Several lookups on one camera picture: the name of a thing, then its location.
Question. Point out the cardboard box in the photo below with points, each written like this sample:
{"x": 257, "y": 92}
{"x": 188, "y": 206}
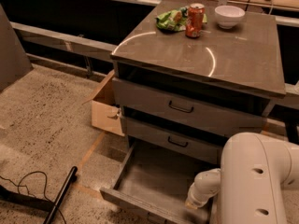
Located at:
{"x": 105, "y": 113}

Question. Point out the grey top drawer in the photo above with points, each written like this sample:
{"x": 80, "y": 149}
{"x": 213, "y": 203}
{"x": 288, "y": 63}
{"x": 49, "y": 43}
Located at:
{"x": 197, "y": 114}

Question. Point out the white bowl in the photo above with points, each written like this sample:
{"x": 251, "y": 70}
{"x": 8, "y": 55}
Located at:
{"x": 228, "y": 16}

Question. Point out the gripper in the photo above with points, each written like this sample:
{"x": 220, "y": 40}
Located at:
{"x": 195, "y": 194}

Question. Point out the grey drawer cabinet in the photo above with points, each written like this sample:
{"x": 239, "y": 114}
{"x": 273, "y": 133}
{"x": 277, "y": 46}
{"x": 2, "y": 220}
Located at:
{"x": 239, "y": 68}

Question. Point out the green chip bag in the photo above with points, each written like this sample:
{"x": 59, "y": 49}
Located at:
{"x": 174, "y": 20}

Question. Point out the grey bottom drawer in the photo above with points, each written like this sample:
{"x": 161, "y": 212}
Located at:
{"x": 153, "y": 183}

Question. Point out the grey drawer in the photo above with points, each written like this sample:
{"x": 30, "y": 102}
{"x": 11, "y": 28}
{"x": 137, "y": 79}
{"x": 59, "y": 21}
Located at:
{"x": 153, "y": 183}
{"x": 197, "y": 114}
{"x": 196, "y": 148}

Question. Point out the orange soda can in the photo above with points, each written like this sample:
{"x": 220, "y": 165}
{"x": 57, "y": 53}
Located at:
{"x": 195, "y": 16}

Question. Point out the grey metal rail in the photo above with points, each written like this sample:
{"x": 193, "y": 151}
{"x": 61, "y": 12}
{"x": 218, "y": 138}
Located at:
{"x": 71, "y": 43}

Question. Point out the black metal stand leg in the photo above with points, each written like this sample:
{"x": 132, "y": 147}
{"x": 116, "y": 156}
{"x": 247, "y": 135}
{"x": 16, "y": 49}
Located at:
{"x": 45, "y": 204}

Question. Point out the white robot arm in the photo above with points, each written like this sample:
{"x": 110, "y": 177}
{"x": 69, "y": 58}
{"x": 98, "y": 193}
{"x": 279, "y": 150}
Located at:
{"x": 255, "y": 169}

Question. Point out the grey middle drawer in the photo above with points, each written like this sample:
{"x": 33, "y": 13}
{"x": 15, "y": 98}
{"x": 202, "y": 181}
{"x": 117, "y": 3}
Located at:
{"x": 196, "y": 148}

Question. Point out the grey panel at left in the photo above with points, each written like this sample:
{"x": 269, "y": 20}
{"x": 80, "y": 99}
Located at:
{"x": 14, "y": 63}

